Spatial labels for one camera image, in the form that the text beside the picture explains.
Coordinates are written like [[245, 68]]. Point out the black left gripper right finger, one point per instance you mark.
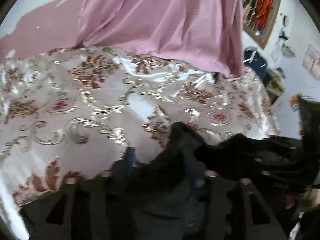
[[231, 205]]

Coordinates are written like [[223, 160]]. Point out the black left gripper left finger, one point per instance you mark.
[[88, 209]]

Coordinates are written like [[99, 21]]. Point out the black garment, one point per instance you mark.
[[163, 205]]

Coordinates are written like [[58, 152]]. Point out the floral satin bedspread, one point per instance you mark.
[[71, 113]]

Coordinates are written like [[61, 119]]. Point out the wooden shelf unit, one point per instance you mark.
[[273, 82]]

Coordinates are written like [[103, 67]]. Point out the navy blue bag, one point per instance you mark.
[[254, 60]]

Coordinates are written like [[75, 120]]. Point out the pink curtain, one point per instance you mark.
[[204, 33]]

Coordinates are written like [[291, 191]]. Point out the red hanging cloth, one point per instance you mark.
[[262, 11]]

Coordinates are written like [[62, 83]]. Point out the barred wooden window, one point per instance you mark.
[[260, 36]]

